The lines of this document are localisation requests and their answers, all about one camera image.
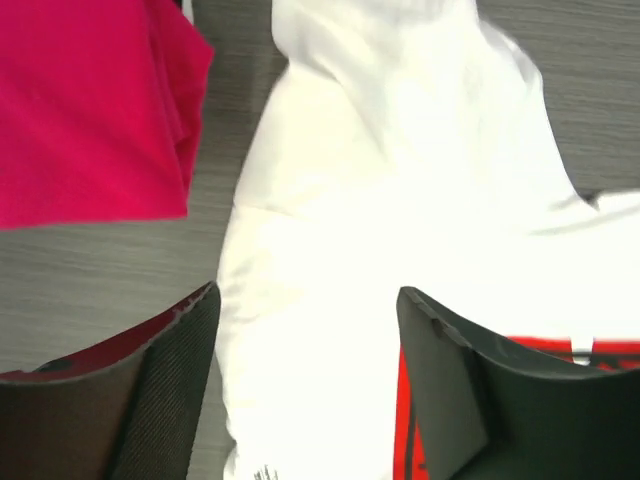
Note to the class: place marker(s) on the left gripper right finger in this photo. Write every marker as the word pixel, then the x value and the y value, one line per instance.
pixel 472 404

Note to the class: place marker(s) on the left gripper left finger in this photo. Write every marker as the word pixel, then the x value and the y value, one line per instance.
pixel 125 408

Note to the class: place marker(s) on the white Coca-Cola t-shirt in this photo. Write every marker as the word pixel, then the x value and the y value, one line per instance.
pixel 406 144

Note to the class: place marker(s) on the folded pink t-shirt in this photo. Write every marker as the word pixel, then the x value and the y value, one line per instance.
pixel 101 111

